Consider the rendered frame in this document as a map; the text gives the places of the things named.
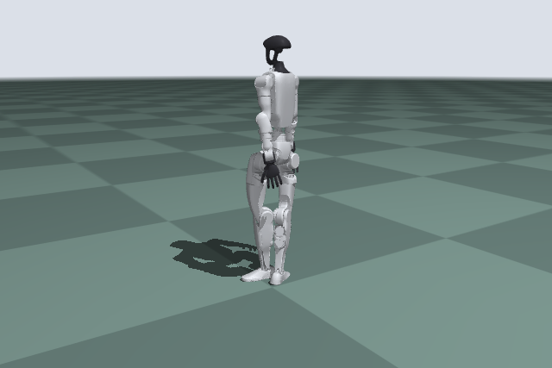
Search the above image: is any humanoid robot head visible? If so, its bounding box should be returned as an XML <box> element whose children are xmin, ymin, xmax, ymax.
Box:
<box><xmin>263</xmin><ymin>35</ymin><xmax>291</xmax><ymax>73</ymax></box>

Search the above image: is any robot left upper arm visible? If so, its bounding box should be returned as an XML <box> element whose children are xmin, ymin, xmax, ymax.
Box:
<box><xmin>254</xmin><ymin>74</ymin><xmax>273</xmax><ymax>125</ymax></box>

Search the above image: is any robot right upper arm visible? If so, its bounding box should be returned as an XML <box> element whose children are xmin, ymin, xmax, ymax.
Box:
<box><xmin>293</xmin><ymin>75</ymin><xmax>299</xmax><ymax>119</ymax></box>

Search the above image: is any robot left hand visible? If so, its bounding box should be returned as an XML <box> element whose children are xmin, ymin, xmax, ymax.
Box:
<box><xmin>260</xmin><ymin>152</ymin><xmax>282</xmax><ymax>189</ymax></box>

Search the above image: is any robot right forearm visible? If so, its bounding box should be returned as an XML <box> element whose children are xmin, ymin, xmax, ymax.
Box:
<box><xmin>285</xmin><ymin>116</ymin><xmax>298</xmax><ymax>149</ymax></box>

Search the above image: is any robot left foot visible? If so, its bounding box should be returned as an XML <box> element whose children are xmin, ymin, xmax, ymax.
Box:
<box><xmin>241</xmin><ymin>266</ymin><xmax>275</xmax><ymax>282</ymax></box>

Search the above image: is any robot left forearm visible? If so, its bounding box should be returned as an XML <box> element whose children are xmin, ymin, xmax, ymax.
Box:
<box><xmin>256</xmin><ymin>113</ymin><xmax>274</xmax><ymax>161</ymax></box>

